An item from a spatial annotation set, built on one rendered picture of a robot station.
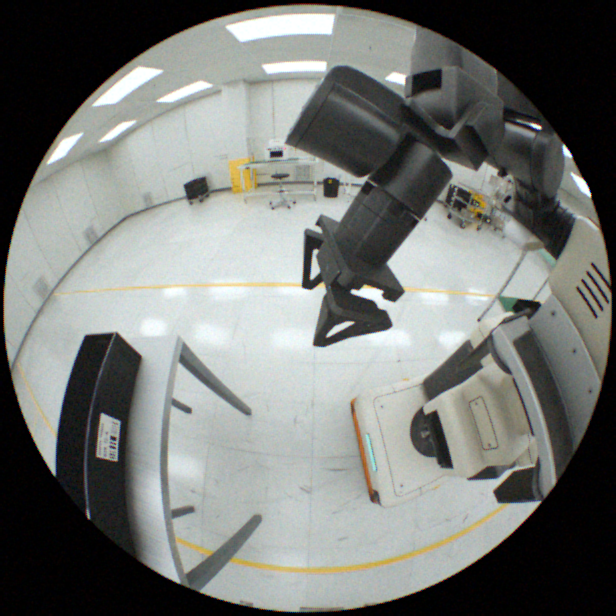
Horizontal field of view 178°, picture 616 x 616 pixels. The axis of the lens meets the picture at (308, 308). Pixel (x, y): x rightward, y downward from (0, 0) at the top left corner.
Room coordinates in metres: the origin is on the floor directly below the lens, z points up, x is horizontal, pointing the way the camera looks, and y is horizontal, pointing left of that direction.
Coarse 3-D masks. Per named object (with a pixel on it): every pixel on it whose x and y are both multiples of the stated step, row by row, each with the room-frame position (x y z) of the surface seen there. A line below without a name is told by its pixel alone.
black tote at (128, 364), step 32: (96, 352) 0.11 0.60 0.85; (128, 352) 0.14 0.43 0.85; (128, 384) 0.06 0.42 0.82; (64, 416) -0.10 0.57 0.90; (96, 416) -0.04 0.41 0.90; (128, 416) -0.01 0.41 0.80; (64, 448) -0.18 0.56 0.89; (96, 448) -0.11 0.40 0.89; (64, 480) -0.27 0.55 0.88; (96, 480) -0.18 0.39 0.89; (96, 512) -0.25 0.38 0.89; (128, 544) -0.34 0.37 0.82
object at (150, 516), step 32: (160, 352) 0.17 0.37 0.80; (192, 352) 0.23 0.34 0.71; (160, 384) 0.09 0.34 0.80; (160, 416) 0.02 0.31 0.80; (128, 448) -0.09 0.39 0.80; (160, 448) -0.05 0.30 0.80; (128, 480) -0.17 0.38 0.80; (160, 480) -0.12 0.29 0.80; (128, 512) -0.25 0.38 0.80; (160, 512) -0.20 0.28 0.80; (192, 512) -0.51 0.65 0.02; (160, 544) -0.29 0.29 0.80; (224, 544) -0.42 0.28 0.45; (192, 576) -0.42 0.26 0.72
